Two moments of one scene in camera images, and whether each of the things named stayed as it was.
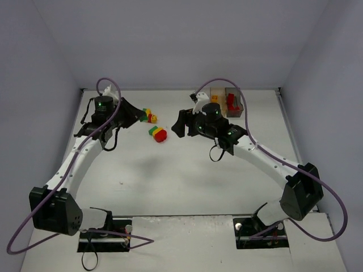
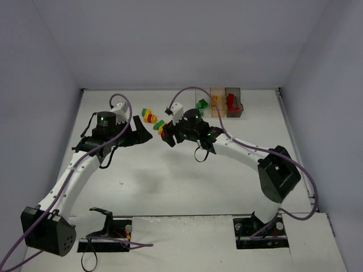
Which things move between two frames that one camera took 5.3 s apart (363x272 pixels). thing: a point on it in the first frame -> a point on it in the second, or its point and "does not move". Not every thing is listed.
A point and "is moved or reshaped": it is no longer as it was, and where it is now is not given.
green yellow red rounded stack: [159, 134] is moved or reshaped
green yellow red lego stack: [149, 118] does not move
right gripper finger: [178, 127] -> [169, 137]
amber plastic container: [218, 95] does not move
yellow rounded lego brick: [214, 98] does not move
